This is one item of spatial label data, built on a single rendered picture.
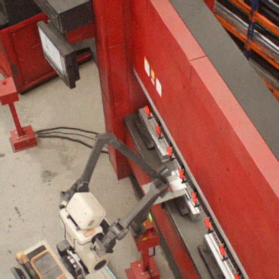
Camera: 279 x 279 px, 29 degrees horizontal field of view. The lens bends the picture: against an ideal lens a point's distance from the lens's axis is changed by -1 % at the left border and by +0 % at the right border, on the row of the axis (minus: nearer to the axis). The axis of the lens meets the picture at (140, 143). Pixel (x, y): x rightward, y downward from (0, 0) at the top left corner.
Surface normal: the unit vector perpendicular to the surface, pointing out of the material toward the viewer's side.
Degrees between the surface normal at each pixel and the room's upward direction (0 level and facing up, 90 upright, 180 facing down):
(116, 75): 90
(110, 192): 0
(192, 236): 0
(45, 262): 0
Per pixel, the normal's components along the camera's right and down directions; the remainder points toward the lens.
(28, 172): -0.03, -0.62
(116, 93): 0.36, 0.73
